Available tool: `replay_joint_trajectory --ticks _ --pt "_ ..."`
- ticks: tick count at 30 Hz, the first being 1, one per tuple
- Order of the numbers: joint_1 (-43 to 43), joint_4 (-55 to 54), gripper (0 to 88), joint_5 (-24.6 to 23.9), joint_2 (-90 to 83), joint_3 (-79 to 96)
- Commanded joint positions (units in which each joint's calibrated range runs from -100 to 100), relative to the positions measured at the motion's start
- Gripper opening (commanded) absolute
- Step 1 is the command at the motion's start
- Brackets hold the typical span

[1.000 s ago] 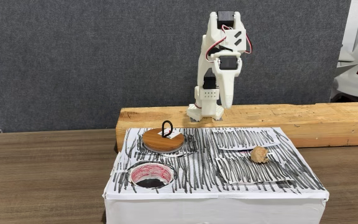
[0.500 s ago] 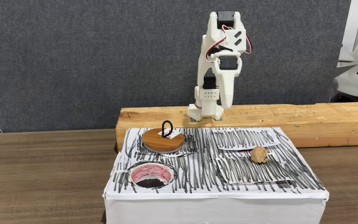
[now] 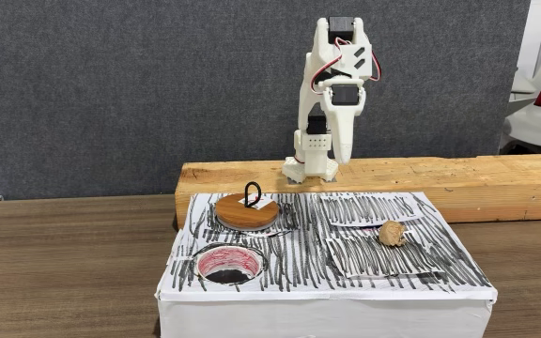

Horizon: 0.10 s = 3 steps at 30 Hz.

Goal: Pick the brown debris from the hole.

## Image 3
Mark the round wooden lid black loop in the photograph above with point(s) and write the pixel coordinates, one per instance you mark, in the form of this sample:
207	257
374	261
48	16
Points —
242	217

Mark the white box with black stripes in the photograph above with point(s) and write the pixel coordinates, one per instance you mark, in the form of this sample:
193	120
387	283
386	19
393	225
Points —
298	267

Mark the brown debris ball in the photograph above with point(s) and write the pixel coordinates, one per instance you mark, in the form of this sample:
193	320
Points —
391	234

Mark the long wooden beam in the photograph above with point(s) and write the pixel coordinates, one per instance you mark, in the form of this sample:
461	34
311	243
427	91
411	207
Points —
486	188

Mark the red-lined white cup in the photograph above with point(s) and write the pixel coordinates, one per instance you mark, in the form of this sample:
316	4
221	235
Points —
228	258

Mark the white paper tag red cross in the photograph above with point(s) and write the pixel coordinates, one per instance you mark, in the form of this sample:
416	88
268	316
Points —
266	203

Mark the black striped paper sheet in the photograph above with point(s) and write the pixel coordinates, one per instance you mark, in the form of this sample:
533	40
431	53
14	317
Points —
369	209
369	258

